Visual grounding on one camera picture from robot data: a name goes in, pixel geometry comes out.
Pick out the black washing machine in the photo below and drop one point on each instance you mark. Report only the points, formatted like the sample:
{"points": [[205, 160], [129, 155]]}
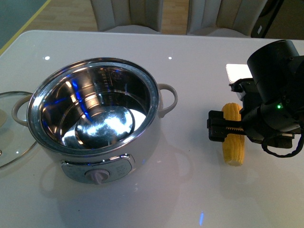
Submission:
{"points": [[266, 18]]}

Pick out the beige chair right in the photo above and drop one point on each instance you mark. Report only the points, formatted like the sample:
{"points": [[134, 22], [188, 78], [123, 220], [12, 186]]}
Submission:
{"points": [[223, 18]]}

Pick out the beige chair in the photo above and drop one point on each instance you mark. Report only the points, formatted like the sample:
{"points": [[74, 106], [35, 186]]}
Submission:
{"points": [[128, 16], [223, 18]]}

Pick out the yellow corn cob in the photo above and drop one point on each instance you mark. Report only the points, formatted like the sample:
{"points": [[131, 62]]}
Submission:
{"points": [[233, 146]]}

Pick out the glass pot lid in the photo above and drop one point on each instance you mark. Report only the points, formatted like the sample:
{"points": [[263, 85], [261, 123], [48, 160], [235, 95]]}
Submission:
{"points": [[15, 139]]}

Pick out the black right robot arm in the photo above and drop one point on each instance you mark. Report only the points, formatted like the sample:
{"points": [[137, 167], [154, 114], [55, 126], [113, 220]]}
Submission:
{"points": [[273, 98]]}

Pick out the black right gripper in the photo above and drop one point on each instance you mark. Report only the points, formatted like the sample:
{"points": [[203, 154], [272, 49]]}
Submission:
{"points": [[260, 121]]}

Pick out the white electric cooking pot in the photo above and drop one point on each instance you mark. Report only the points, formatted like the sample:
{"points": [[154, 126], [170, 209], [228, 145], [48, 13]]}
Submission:
{"points": [[100, 118]]}

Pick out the beige chair left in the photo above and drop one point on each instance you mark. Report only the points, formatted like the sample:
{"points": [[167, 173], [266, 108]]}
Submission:
{"points": [[128, 16]]}

